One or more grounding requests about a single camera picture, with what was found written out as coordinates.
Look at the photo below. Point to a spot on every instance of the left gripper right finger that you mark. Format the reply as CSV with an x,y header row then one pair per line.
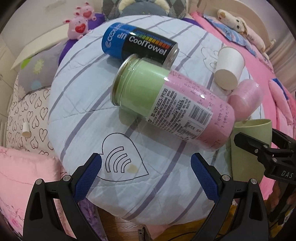
x,y
250,218

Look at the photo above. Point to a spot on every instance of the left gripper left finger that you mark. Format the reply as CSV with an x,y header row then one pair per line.
x,y
41,218

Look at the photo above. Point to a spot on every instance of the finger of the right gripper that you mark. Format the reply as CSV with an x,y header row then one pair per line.
x,y
257,147
282,140

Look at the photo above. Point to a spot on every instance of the pink plastic cup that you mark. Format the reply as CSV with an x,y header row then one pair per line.
x,y
245,99

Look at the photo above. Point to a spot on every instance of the white paper cup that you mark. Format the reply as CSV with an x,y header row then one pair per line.
x,y
229,67

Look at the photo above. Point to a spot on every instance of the pink plush with blue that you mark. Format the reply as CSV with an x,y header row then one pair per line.
x,y
283,101

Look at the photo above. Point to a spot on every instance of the pink bed blanket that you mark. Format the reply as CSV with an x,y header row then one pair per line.
x,y
261,71

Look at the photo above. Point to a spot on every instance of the pink quilt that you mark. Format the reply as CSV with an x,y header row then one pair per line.
x,y
19,171

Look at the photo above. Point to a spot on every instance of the heart pattern white pillow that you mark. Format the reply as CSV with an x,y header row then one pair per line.
x,y
27,127

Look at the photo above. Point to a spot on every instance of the green pink clear bottle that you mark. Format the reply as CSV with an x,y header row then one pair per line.
x,y
173,102

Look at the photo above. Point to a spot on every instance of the striped light blue cushion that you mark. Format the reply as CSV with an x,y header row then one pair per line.
x,y
146,175

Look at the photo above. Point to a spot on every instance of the blue cartoon pillow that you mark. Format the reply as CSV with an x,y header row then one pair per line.
x,y
230,34

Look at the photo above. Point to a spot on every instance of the cream wooden headboard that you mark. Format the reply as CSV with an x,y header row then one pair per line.
x,y
236,8

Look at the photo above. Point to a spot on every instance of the cream dog plush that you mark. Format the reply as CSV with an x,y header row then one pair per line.
x,y
240,26

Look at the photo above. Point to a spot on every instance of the grey sun pattern pillow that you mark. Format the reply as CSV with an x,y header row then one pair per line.
x,y
38,71

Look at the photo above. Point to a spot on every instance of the triangle pattern pillow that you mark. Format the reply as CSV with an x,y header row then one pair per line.
x,y
174,8

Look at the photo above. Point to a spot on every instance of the blue black CoolTowel can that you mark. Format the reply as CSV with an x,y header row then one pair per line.
x,y
122,40

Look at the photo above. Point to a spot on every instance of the pink pig plush lower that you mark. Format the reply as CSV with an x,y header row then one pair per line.
x,y
77,27

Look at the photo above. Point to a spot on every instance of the pink pig plush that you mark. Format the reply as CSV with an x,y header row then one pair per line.
x,y
86,11
77,27

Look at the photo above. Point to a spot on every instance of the grey bear plush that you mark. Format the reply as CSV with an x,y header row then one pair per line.
x,y
142,7

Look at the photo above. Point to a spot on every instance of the purple blanket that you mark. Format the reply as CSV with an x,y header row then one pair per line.
x,y
100,19

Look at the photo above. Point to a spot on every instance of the pink pig plush upper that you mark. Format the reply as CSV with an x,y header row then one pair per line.
x,y
86,11

